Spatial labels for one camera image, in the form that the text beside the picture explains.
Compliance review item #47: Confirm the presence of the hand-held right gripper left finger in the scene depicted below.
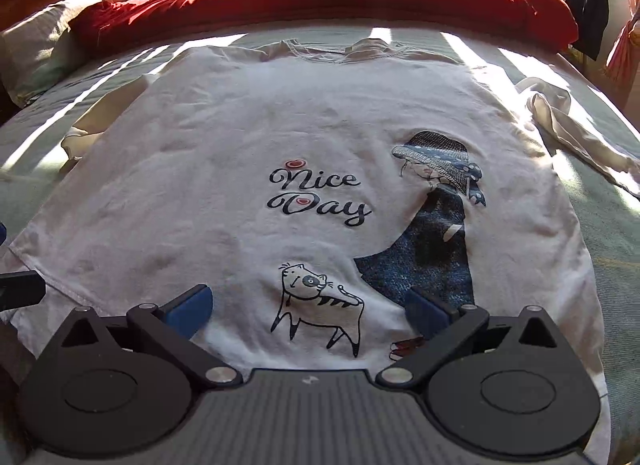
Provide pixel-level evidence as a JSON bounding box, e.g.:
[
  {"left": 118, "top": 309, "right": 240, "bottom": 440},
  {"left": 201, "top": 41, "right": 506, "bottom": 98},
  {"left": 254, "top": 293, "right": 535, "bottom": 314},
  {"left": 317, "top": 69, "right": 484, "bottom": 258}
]
[{"left": 60, "top": 284, "right": 246, "bottom": 390}]

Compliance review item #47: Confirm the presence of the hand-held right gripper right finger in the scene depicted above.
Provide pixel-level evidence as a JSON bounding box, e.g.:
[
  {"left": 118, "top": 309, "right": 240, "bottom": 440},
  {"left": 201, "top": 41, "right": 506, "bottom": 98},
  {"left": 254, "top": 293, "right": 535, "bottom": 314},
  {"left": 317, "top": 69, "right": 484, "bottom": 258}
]
[{"left": 376, "top": 290, "right": 573, "bottom": 390}]

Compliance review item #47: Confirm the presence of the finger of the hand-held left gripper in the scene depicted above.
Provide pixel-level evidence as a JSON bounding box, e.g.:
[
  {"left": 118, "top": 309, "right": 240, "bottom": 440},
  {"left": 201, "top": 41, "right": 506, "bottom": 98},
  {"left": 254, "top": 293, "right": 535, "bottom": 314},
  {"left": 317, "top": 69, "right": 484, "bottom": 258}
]
[{"left": 0, "top": 270, "right": 47, "bottom": 311}]

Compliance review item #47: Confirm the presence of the white printed t-shirt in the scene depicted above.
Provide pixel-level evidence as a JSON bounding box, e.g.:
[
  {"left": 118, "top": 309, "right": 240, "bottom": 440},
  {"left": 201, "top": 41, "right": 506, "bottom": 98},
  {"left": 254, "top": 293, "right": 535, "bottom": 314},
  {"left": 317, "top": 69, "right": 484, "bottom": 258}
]
[{"left": 0, "top": 37, "right": 640, "bottom": 465}]

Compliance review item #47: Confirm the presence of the row of hanging dark clothes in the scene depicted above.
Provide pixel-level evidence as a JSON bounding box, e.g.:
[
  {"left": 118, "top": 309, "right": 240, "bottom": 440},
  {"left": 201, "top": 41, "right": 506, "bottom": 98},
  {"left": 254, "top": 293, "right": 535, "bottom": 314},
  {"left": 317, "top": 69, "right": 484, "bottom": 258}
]
[{"left": 395, "top": 0, "right": 612, "bottom": 62}]

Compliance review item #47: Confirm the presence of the green checked pillow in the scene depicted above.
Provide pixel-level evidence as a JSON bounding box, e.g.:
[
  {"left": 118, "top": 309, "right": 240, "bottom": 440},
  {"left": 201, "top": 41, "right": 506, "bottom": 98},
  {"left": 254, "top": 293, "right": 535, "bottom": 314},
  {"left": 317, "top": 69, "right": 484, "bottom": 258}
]
[{"left": 0, "top": 0, "right": 103, "bottom": 108}]

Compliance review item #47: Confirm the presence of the orange striped curtain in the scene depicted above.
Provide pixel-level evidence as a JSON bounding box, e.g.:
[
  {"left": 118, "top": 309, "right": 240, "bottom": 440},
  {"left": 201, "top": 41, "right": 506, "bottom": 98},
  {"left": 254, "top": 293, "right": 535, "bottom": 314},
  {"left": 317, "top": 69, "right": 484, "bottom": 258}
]
[{"left": 604, "top": 10, "right": 640, "bottom": 108}]

